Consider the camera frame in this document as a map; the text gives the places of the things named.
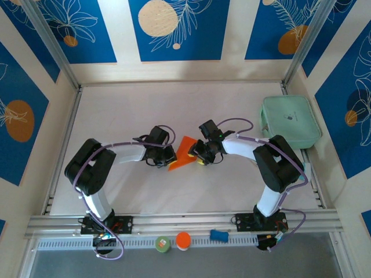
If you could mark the orange square paper sheet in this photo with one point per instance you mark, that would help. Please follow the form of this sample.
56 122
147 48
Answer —
183 153

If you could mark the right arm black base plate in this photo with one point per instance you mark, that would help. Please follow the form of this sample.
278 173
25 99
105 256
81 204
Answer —
245 223

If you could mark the aluminium cross rail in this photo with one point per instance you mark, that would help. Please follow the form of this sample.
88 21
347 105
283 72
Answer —
185 222

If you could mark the mint green zip case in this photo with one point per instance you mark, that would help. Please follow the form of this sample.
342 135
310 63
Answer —
290 121

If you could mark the orange cap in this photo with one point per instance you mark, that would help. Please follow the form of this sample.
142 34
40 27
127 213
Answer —
183 240

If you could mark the grey sheet metal shelf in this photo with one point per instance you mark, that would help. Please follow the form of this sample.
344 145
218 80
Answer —
185 265

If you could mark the aluminium corner post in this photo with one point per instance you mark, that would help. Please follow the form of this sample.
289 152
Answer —
52 43
307 43

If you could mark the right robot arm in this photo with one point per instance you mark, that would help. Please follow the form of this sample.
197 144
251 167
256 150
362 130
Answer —
271 199

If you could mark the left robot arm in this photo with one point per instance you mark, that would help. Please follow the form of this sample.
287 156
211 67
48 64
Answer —
95 202

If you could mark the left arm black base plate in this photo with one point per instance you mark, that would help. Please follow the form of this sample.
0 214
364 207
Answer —
126 224

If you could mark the white and blue tube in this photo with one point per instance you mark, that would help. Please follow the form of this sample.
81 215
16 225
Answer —
307 171

